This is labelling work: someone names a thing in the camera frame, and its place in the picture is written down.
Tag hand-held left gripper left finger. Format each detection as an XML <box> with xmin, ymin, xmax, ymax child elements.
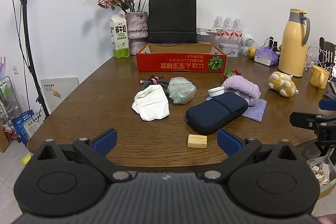
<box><xmin>31</xmin><ymin>128</ymin><xmax>132</xmax><ymax>183</ymax></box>

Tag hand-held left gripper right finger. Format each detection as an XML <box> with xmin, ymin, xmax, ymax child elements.
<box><xmin>203</xmin><ymin>128</ymin><xmax>305</xmax><ymax>183</ymax></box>

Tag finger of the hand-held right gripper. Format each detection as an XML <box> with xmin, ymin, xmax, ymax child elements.
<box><xmin>289</xmin><ymin>111</ymin><xmax>336</xmax><ymax>133</ymax></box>
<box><xmin>319</xmin><ymin>99</ymin><xmax>336</xmax><ymax>110</ymax></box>

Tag navy zip pouch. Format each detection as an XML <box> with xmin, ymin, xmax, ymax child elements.
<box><xmin>185</xmin><ymin>91</ymin><xmax>249</xmax><ymax>135</ymax></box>

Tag yellow soap bar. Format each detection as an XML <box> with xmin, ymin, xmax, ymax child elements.
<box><xmin>187</xmin><ymin>134</ymin><xmax>208</xmax><ymax>148</ymax></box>

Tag purple woven cloth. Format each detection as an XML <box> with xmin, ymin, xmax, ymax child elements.
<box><xmin>241</xmin><ymin>98</ymin><xmax>267</xmax><ymax>122</ymax></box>

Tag yellow plush toy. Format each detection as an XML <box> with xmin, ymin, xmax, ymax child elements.
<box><xmin>267</xmin><ymin>71</ymin><xmax>299</xmax><ymax>98</ymax></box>

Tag white jar lid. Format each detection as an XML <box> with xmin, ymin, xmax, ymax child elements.
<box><xmin>207</xmin><ymin>87</ymin><xmax>225</xmax><ymax>99</ymax></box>

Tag purple fluffy headband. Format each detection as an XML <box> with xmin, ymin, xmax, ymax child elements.
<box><xmin>222</xmin><ymin>75</ymin><xmax>262</xmax><ymax>107</ymax></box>

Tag white paper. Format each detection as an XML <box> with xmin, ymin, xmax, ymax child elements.
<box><xmin>131</xmin><ymin>84</ymin><xmax>171</xmax><ymax>121</ymax></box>

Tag red green wrapper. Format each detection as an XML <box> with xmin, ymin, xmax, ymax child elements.
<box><xmin>223</xmin><ymin>68</ymin><xmax>242</xmax><ymax>80</ymax></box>

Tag iridescent plastic bag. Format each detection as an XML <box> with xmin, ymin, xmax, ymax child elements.
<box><xmin>167</xmin><ymin>77</ymin><xmax>197</xmax><ymax>105</ymax></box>

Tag black cable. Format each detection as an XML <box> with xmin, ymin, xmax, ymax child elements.
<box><xmin>140</xmin><ymin>75</ymin><xmax>171</xmax><ymax>90</ymax></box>

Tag red cardboard box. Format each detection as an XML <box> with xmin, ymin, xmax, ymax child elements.
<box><xmin>136</xmin><ymin>43</ymin><xmax>227</xmax><ymax>73</ymax></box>

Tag yellow mug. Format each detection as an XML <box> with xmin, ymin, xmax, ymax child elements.
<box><xmin>308</xmin><ymin>65</ymin><xmax>330</xmax><ymax>89</ymax></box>

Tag waste bin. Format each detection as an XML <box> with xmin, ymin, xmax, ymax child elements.
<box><xmin>306</xmin><ymin>154</ymin><xmax>336</xmax><ymax>200</ymax></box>

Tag yellow thermos jug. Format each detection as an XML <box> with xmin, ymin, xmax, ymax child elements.
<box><xmin>277</xmin><ymin>8</ymin><xmax>312</xmax><ymax>78</ymax></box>

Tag white panel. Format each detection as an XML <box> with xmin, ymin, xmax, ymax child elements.
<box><xmin>40</xmin><ymin>76</ymin><xmax>79</xmax><ymax>109</ymax></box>

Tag purple tissue pack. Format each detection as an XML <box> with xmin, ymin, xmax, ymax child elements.
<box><xmin>254</xmin><ymin>46</ymin><xmax>278</xmax><ymax>67</ymax></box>

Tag blue bag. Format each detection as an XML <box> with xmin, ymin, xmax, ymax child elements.
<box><xmin>11</xmin><ymin>109</ymin><xmax>43</xmax><ymax>146</ymax></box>

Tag green apple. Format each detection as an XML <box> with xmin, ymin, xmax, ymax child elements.
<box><xmin>246</xmin><ymin>47</ymin><xmax>259</xmax><ymax>59</ymax></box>

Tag white tin box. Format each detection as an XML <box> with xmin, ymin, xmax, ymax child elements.
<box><xmin>218</xmin><ymin>43</ymin><xmax>240</xmax><ymax>58</ymax></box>

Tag round white device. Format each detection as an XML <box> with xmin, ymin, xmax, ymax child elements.
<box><xmin>241</xmin><ymin>34</ymin><xmax>254</xmax><ymax>53</ymax></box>

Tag brown cardboard carton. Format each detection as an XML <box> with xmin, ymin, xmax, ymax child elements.
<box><xmin>0</xmin><ymin>123</ymin><xmax>11</xmax><ymax>153</ymax></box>

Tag green white milk carton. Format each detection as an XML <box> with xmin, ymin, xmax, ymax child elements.
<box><xmin>109</xmin><ymin>14</ymin><xmax>131</xmax><ymax>59</ymax></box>

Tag clear grain container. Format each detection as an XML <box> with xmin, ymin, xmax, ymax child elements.
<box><xmin>197</xmin><ymin>32</ymin><xmax>218</xmax><ymax>45</ymax></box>

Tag flat white box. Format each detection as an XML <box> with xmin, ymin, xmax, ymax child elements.
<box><xmin>196</xmin><ymin>27</ymin><xmax>225</xmax><ymax>36</ymax></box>

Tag purple marbled vase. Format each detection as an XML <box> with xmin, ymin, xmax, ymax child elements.
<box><xmin>124</xmin><ymin>11</ymin><xmax>148</xmax><ymax>55</ymax></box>

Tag black paper bag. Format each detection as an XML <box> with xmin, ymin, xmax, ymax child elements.
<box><xmin>148</xmin><ymin>0</ymin><xmax>197</xmax><ymax>44</ymax></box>

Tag black lamp stand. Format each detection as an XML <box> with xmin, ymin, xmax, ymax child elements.
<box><xmin>10</xmin><ymin>0</ymin><xmax>50</xmax><ymax>117</ymax></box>

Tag white cables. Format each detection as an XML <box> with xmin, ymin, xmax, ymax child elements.
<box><xmin>258</xmin><ymin>37</ymin><xmax>279</xmax><ymax>51</ymax></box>

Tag wire rack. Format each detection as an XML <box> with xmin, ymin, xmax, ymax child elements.
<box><xmin>0</xmin><ymin>75</ymin><xmax>23</xmax><ymax>141</ymax></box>

